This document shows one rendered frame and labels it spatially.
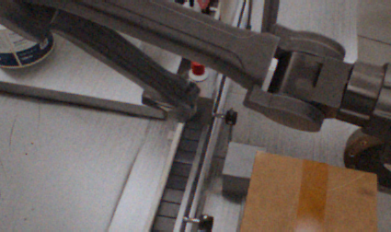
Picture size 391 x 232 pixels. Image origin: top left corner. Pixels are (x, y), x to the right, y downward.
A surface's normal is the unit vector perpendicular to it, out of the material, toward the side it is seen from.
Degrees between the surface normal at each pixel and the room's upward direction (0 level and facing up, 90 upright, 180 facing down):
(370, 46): 0
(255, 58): 30
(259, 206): 0
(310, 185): 0
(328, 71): 26
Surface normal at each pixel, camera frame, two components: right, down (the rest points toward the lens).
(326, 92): -0.10, -0.22
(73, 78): 0.06, -0.60
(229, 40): 0.14, -0.14
